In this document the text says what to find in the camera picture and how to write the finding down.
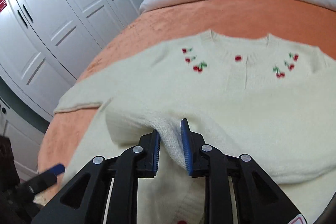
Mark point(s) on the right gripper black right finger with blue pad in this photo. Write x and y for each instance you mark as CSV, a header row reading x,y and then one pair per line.
x,y
237,189

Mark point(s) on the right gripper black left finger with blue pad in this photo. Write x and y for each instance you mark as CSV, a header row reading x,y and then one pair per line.
x,y
105,190

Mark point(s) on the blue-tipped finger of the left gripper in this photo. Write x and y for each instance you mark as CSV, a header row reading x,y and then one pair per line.
x,y
53,170

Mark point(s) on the cream cherry knit cardigan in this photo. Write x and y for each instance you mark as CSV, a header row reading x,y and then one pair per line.
x,y
270,98

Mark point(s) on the white low cabinet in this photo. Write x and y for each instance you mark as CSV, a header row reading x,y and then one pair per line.
x,y
25,138

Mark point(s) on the white wardrobe with red stickers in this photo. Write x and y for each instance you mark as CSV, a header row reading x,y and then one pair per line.
x,y
47,44

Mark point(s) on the orange plush bed blanket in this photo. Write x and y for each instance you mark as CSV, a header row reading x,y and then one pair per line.
x,y
287,19

